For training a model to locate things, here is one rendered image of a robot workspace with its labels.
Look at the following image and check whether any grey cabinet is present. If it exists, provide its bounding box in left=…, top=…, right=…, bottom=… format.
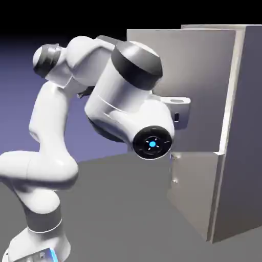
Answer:
left=181, top=24, right=262, bottom=244

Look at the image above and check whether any small grey cabinet door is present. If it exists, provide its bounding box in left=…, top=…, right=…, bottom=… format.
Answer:
left=166, top=151, right=219, bottom=242

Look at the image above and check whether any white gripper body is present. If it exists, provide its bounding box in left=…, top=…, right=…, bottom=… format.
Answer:
left=161, top=96, right=191, bottom=131

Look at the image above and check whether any silver door handle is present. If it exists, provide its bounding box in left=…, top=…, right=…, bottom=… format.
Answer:
left=169, top=152, right=181, bottom=184

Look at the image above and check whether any large grey cabinet door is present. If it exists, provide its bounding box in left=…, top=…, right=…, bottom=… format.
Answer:
left=126, top=28, right=237, bottom=154

